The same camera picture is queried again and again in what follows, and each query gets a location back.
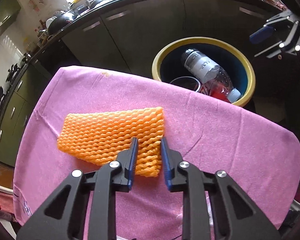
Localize pink floral tablecloth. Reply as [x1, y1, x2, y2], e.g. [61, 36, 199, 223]
[13, 66, 300, 227]

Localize green side cabinets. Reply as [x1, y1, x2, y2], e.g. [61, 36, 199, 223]
[0, 61, 52, 167]

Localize dark kitchen base cabinets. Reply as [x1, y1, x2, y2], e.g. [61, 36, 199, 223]
[30, 0, 300, 137]

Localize clear plastic drink bottle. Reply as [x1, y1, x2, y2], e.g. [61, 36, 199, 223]
[181, 49, 242, 103]

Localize black pan on counter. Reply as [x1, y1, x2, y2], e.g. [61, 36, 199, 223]
[47, 12, 78, 35]

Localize red cola can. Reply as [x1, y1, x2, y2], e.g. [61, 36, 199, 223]
[199, 83, 230, 103]

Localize yellow rimmed trash bin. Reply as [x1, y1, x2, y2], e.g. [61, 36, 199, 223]
[152, 37, 256, 107]

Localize orange foam fruit net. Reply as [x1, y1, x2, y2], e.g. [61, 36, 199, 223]
[57, 107, 165, 177]

